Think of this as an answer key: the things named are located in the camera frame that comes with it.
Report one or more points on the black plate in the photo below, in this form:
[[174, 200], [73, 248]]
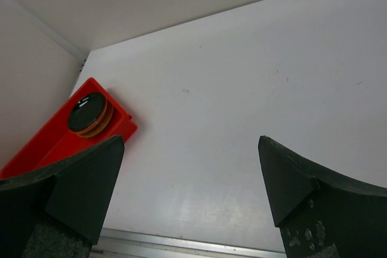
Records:
[[87, 112]]

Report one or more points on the aluminium rail front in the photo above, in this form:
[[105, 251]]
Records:
[[116, 243]]

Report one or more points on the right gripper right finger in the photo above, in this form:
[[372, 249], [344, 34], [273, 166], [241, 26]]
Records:
[[320, 212]]

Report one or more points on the yellow brown patterned plate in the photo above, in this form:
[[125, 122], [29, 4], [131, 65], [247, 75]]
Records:
[[98, 128]]

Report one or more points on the red plastic bin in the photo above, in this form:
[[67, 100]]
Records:
[[54, 141]]

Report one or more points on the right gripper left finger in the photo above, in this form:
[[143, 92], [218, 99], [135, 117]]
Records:
[[58, 210]]

